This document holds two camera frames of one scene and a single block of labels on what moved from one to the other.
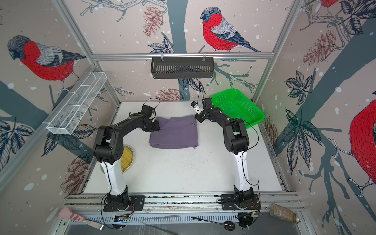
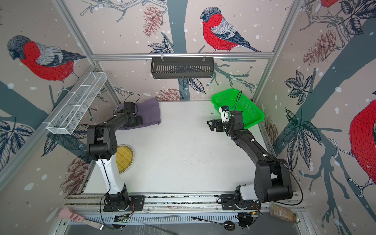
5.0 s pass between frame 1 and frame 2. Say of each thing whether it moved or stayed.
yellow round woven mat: stayed
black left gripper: moved
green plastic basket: stayed
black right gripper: moved
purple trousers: moved
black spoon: stayed
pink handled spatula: stayed
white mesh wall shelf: stayed
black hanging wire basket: stayed
